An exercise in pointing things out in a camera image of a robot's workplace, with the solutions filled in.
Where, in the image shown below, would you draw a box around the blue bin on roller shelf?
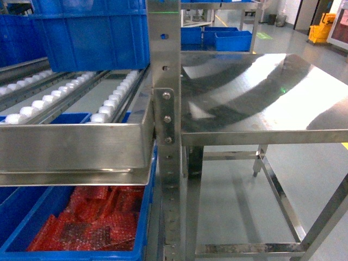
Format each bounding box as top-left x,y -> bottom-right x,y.
31,1 -> 150,72

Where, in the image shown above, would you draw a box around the blue bin with red bags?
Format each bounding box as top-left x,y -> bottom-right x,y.
1,154 -> 157,260

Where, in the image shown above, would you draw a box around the white roller track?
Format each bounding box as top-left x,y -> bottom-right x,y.
87,70 -> 142,125

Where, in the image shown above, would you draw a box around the stainless steel flow rack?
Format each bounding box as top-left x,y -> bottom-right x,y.
1,1 -> 185,260

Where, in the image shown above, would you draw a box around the stainless steel side table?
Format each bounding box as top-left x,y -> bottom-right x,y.
182,52 -> 347,260

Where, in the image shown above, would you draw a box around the red bubble wrap bags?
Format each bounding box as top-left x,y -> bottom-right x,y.
27,186 -> 145,252

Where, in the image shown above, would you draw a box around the yellow mop bucket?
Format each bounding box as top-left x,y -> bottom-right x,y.
307,13 -> 336,44

